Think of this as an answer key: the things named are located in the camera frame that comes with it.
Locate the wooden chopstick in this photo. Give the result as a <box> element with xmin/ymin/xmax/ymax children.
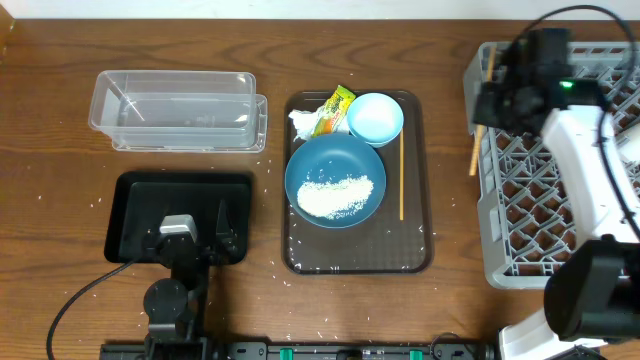
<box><xmin>399</xmin><ymin>130</ymin><xmax>404</xmax><ymax>221</ymax></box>
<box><xmin>469</xmin><ymin>47</ymin><xmax>496</xmax><ymax>177</ymax></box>

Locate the white cup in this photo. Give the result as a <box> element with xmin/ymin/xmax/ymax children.
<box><xmin>617</xmin><ymin>132</ymin><xmax>640</xmax><ymax>162</ymax></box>

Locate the dark blue plate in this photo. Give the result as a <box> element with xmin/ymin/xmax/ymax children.
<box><xmin>284</xmin><ymin>134</ymin><xmax>386</xmax><ymax>229</ymax></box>

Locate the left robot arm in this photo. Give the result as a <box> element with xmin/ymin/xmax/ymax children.
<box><xmin>143</xmin><ymin>200</ymin><xmax>238</xmax><ymax>344</ymax></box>

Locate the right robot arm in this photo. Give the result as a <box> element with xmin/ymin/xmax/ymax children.
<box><xmin>473</xmin><ymin>79</ymin><xmax>639</xmax><ymax>359</ymax></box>

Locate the grey dishwasher rack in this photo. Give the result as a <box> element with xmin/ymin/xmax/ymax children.
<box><xmin>477</xmin><ymin>42</ymin><xmax>639</xmax><ymax>289</ymax></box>

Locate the black plastic tray bin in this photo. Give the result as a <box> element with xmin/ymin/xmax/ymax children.
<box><xmin>104</xmin><ymin>171</ymin><xmax>252</xmax><ymax>263</ymax></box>

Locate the white rice pile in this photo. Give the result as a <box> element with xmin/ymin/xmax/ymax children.
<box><xmin>296</xmin><ymin>175</ymin><xmax>374</xmax><ymax>220</ymax></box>

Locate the crumpled white tissue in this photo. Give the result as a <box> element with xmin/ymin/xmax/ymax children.
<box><xmin>288</xmin><ymin>110</ymin><xmax>318</xmax><ymax>141</ymax></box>

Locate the clear plastic bin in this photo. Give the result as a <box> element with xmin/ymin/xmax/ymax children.
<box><xmin>88</xmin><ymin>70</ymin><xmax>268</xmax><ymax>153</ymax></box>

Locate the light blue bowl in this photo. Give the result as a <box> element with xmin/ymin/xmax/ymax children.
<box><xmin>346</xmin><ymin>93</ymin><xmax>404</xmax><ymax>148</ymax></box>

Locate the yellow green snack wrapper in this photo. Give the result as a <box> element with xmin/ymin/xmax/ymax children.
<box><xmin>312</xmin><ymin>85</ymin><xmax>356</xmax><ymax>138</ymax></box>

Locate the brown serving tray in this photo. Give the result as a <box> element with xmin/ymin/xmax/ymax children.
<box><xmin>282</xmin><ymin>90</ymin><xmax>434</xmax><ymax>275</ymax></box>

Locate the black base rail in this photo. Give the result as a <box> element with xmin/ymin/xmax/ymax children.
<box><xmin>99</xmin><ymin>340</ymin><xmax>499</xmax><ymax>360</ymax></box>

